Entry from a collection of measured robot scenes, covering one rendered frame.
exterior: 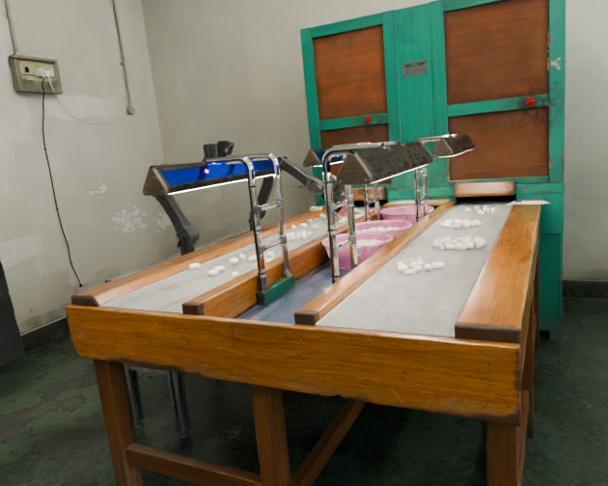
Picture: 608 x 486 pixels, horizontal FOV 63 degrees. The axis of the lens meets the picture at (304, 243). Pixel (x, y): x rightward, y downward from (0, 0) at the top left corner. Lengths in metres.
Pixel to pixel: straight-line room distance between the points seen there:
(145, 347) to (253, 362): 0.34
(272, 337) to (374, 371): 0.25
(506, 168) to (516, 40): 0.62
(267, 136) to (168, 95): 1.01
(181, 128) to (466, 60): 2.55
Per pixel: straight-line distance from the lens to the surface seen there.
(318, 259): 1.89
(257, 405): 1.34
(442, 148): 2.00
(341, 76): 2.99
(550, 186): 2.76
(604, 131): 3.55
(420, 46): 2.86
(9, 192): 3.62
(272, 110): 4.00
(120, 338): 1.48
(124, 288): 1.61
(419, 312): 1.16
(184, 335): 1.31
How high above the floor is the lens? 1.13
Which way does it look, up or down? 11 degrees down
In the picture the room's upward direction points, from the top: 5 degrees counter-clockwise
